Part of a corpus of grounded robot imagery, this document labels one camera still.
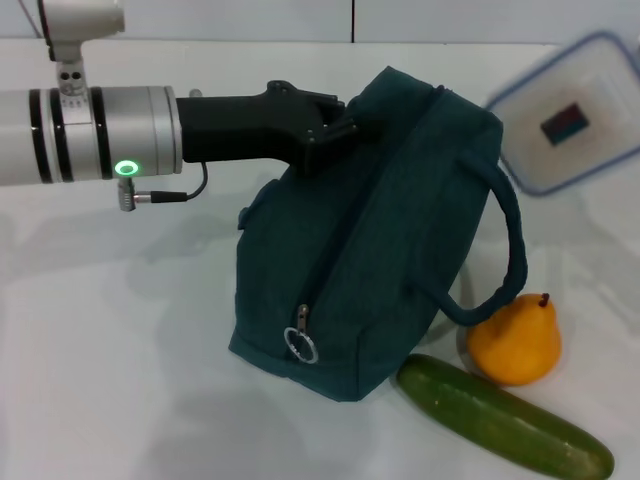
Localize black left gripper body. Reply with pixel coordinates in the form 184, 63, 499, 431
174, 79, 327, 177

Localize dark teal fabric bag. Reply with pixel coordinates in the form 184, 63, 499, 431
227, 64, 529, 404

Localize clear container with blue rim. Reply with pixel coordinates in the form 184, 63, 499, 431
482, 30, 640, 197

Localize orange pear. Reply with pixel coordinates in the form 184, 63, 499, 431
467, 292, 562, 386

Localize green cucumber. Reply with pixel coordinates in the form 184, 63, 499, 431
395, 353, 616, 479

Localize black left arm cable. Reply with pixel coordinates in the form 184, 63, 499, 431
115, 162, 210, 214

